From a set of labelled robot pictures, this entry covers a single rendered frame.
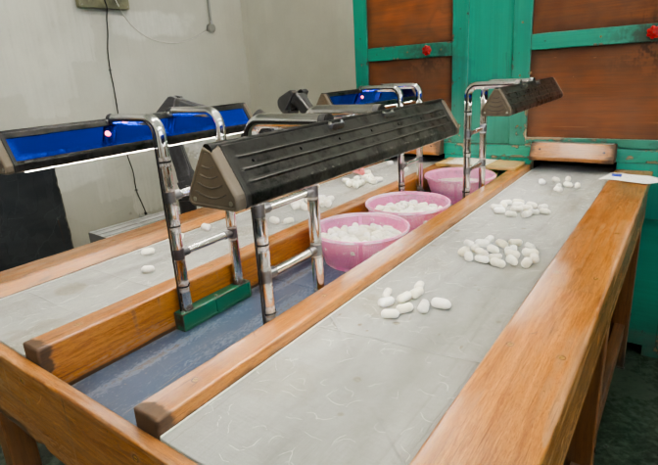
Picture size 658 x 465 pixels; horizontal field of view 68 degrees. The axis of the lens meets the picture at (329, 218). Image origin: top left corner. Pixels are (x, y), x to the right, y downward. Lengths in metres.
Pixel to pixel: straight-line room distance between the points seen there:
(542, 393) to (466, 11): 1.76
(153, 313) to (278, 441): 0.48
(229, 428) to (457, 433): 0.29
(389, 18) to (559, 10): 0.72
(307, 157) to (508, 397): 0.40
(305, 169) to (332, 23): 3.07
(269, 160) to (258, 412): 0.35
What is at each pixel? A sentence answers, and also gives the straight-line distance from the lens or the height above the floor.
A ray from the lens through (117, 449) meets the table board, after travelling 0.79.
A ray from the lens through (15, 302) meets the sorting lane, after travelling 1.27.
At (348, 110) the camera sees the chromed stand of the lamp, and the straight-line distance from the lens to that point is 0.86.
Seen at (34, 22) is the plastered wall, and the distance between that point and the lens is 3.43.
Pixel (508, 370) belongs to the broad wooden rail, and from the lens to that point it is 0.76.
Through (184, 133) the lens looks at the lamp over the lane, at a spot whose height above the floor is 1.06.
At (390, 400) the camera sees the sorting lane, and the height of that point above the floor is 0.74.
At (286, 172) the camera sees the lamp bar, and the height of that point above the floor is 1.07.
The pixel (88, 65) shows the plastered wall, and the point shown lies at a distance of 3.52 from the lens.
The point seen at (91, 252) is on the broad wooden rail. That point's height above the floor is 0.76.
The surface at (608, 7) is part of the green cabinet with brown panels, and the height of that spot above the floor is 1.34.
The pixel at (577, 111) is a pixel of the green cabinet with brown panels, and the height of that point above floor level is 0.98.
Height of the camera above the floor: 1.18
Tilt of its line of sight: 17 degrees down
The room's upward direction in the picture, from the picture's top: 4 degrees counter-clockwise
